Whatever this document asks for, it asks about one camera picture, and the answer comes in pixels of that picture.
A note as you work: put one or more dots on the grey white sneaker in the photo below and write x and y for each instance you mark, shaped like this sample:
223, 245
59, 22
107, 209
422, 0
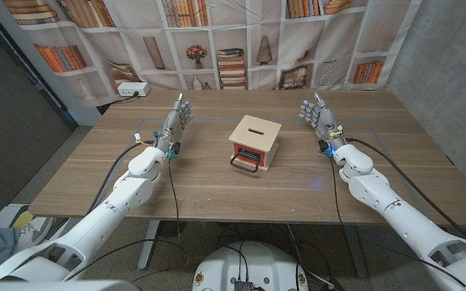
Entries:
35, 231

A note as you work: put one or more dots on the printed bookshelf backdrop cloth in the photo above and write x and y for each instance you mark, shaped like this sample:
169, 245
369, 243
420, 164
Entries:
237, 40

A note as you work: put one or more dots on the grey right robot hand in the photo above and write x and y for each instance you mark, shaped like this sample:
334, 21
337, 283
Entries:
325, 121

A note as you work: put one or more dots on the light wooden slotted box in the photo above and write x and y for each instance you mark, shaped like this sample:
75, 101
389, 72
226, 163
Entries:
255, 131

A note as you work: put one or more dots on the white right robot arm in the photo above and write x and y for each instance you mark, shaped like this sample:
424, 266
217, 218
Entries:
403, 218

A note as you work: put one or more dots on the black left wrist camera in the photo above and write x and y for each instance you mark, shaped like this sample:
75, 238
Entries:
175, 148

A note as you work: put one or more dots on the small grey electronics box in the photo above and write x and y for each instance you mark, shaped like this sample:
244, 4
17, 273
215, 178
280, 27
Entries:
243, 286

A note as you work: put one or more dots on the grey metal table leg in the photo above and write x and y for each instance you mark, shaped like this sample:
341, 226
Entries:
356, 250
149, 242

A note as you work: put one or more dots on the white yellow floor object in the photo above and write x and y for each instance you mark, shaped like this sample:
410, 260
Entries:
4, 214

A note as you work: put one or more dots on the white domed robot base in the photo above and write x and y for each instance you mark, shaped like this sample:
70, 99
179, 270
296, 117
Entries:
253, 266

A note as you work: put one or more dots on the dark grey partition panel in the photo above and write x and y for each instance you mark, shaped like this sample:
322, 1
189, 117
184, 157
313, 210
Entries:
10, 121

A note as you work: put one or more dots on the white robot torso edge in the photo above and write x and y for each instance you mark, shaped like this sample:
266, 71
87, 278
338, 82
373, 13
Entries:
55, 286

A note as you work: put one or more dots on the white power strip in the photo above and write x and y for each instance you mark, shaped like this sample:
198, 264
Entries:
132, 89

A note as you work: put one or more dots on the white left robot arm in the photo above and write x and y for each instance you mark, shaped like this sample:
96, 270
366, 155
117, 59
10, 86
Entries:
95, 226

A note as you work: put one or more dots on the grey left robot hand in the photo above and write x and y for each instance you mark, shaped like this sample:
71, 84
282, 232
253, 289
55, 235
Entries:
174, 121

